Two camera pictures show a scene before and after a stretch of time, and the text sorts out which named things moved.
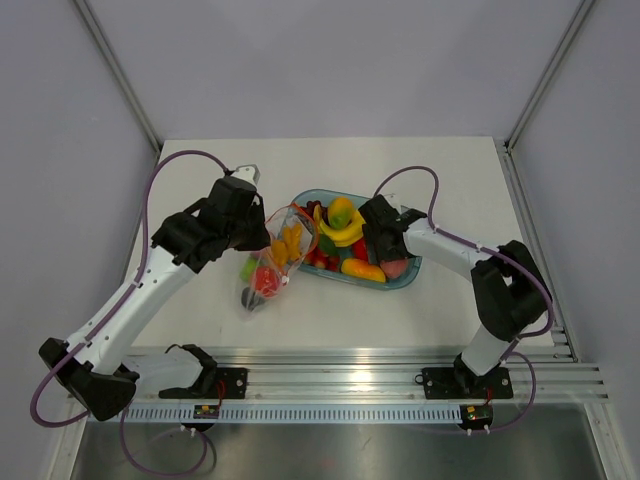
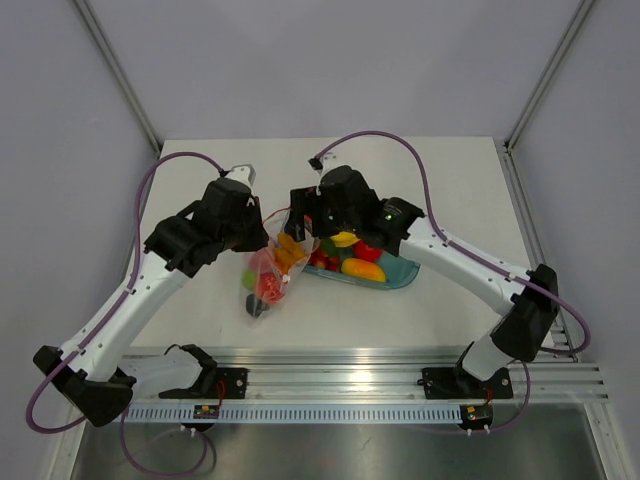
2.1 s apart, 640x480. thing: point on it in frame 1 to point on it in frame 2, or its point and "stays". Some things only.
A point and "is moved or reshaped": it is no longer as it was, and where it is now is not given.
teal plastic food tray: [322, 197] stays
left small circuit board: [209, 411] stays
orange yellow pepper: [361, 269] stays
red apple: [359, 250] stays
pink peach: [394, 268] to [262, 260]
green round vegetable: [248, 269] is moved or reshaped
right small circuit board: [476, 416] stays
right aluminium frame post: [548, 75] stays
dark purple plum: [250, 299] is moved or reshaped
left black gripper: [261, 239] stays
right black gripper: [371, 237] to [306, 202]
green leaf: [327, 246] stays
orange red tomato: [267, 281] is moved or reshaped
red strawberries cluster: [319, 259] stays
